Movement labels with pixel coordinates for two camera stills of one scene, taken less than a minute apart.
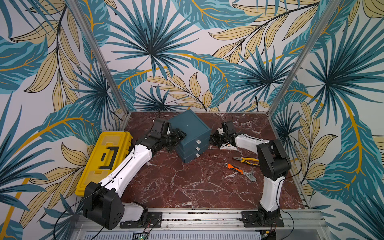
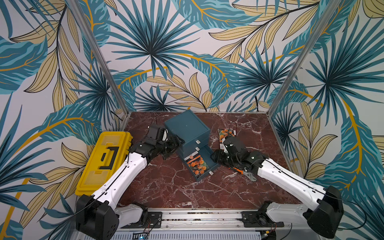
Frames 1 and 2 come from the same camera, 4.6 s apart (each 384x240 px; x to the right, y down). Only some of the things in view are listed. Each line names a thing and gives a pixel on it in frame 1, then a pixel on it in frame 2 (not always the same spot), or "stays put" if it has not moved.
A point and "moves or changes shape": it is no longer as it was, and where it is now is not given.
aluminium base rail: (209, 224) stays put
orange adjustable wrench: (248, 174) stays put
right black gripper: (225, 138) to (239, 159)
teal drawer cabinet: (198, 134) moves or changes shape
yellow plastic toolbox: (111, 149) stays put
